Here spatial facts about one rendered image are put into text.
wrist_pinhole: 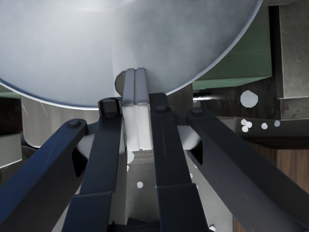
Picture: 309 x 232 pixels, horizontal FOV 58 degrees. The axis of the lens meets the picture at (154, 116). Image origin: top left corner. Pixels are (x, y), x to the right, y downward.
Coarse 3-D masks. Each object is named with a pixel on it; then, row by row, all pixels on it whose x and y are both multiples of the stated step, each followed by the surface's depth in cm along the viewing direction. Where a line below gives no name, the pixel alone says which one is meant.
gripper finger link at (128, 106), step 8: (128, 72) 20; (128, 80) 19; (128, 88) 17; (128, 96) 16; (128, 104) 15; (128, 112) 15; (136, 112) 15; (128, 120) 15; (136, 120) 15; (128, 128) 15; (136, 128) 16; (128, 136) 16; (136, 136) 16; (128, 144) 16; (136, 144) 16
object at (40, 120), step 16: (176, 96) 23; (192, 96) 23; (32, 112) 23; (48, 112) 23; (64, 112) 23; (80, 112) 23; (96, 112) 23; (176, 112) 23; (32, 128) 23; (48, 128) 23; (32, 144) 23
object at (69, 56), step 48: (0, 0) 22; (48, 0) 22; (96, 0) 22; (144, 0) 22; (192, 0) 22; (240, 0) 22; (0, 48) 22; (48, 48) 22; (96, 48) 22; (144, 48) 22; (192, 48) 22; (48, 96) 22; (96, 96) 22
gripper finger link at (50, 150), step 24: (72, 120) 14; (48, 144) 12; (72, 144) 12; (24, 168) 11; (48, 168) 11; (72, 168) 13; (0, 192) 10; (24, 192) 9; (48, 192) 11; (72, 192) 13; (0, 216) 9; (24, 216) 9; (48, 216) 11
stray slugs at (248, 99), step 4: (244, 92) 36; (248, 92) 36; (240, 96) 36; (244, 96) 36; (248, 96) 36; (252, 96) 36; (256, 96) 36; (240, 100) 36; (244, 100) 36; (248, 100) 36; (252, 100) 36; (256, 100) 36; (244, 104) 36; (248, 104) 36; (252, 104) 36; (128, 152) 36; (128, 156) 36; (132, 156) 36; (128, 160) 36; (132, 160) 36
